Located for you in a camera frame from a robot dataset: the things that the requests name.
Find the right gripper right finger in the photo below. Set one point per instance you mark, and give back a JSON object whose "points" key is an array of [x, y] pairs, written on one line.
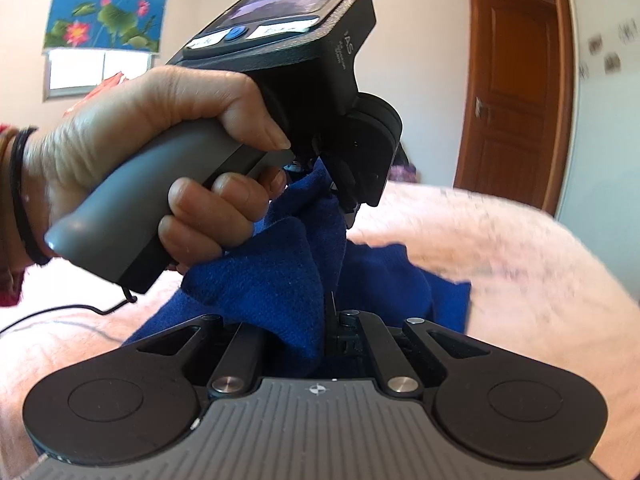
{"points": [[363, 337]]}

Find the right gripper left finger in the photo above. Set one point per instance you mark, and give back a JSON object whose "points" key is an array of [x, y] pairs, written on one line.
{"points": [[235, 372]]}

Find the blue v-neck sweater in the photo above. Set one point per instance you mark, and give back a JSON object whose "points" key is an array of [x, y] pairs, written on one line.
{"points": [[299, 254]]}

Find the person's left hand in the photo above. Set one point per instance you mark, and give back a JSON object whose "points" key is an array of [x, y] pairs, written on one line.
{"points": [[63, 165]]}

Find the pink bedspread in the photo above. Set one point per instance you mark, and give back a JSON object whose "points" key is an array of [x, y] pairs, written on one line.
{"points": [[536, 290]]}

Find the lotus print window blind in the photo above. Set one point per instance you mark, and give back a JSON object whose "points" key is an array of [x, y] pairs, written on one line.
{"points": [[105, 24]]}

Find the orange plastic bag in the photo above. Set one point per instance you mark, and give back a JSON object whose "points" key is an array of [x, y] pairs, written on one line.
{"points": [[105, 84]]}

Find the brown wooden door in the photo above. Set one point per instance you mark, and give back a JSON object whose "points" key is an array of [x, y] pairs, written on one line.
{"points": [[519, 105]]}

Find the frosted glass wardrobe door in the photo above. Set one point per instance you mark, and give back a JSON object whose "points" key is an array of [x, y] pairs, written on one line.
{"points": [[600, 196]]}

